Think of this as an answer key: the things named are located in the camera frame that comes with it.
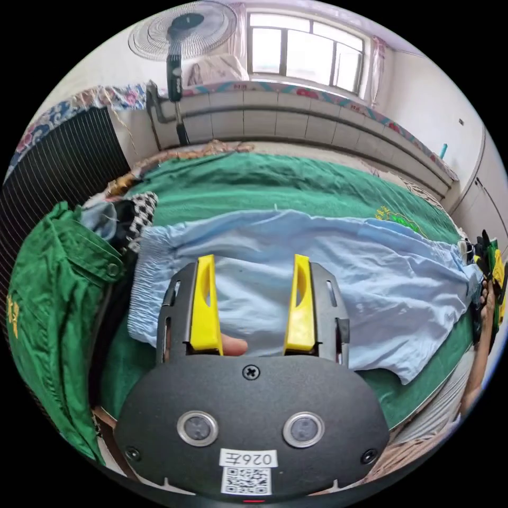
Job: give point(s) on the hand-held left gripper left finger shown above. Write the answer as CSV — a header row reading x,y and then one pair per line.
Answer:
x,y
204,317

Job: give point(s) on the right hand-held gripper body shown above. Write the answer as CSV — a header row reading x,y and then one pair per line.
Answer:
x,y
482,248

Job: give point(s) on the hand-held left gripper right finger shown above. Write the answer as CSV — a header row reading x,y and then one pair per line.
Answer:
x,y
301,317

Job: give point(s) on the light blue shorts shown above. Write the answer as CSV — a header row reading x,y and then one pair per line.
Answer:
x,y
369,285

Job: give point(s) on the person's right forearm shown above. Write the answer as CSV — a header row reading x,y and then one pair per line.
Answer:
x,y
476,377

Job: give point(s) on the person's right hand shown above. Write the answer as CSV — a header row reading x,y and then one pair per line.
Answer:
x,y
488,299

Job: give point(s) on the person's left hand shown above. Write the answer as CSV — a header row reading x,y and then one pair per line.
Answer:
x,y
234,344

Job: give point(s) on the white cupboard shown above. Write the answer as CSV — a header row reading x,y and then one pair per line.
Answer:
x,y
482,186

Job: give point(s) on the bed with green cover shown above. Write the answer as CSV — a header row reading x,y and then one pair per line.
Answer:
x,y
254,184

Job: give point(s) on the pile of clothes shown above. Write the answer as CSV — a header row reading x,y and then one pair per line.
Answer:
x,y
51,301

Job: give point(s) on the pink curtain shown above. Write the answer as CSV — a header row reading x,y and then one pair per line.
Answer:
x,y
378,71

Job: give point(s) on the black ribbed radiator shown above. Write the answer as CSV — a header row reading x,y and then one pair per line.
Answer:
x,y
59,158

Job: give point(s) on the floral sill cloth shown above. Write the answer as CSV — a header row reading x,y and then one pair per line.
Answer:
x,y
278,89

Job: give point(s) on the window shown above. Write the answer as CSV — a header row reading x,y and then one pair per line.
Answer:
x,y
305,49

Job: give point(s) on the white standing fan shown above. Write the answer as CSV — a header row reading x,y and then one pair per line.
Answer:
x,y
180,35

